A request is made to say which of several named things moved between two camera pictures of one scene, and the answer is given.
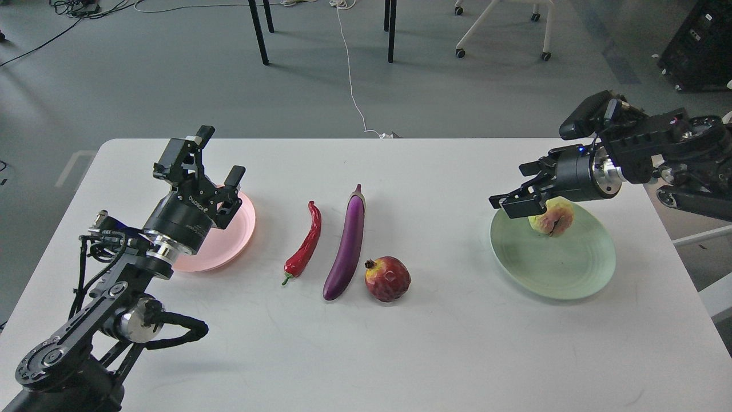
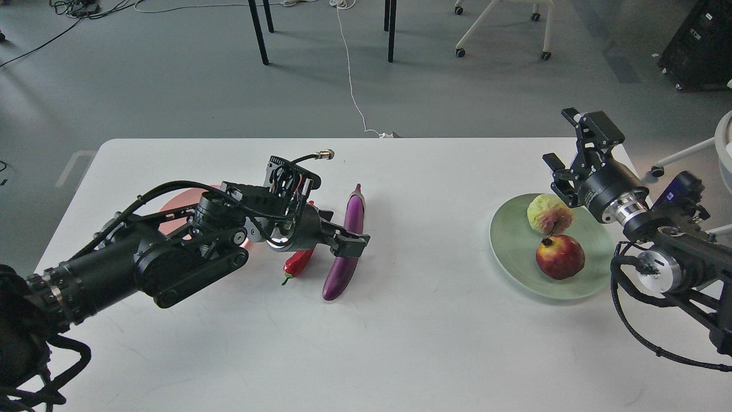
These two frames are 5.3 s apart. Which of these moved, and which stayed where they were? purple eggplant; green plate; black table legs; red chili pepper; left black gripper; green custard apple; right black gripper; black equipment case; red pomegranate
Moved: right black gripper; red pomegranate; left black gripper
Stayed: purple eggplant; red chili pepper; green custard apple; green plate; black table legs; black equipment case
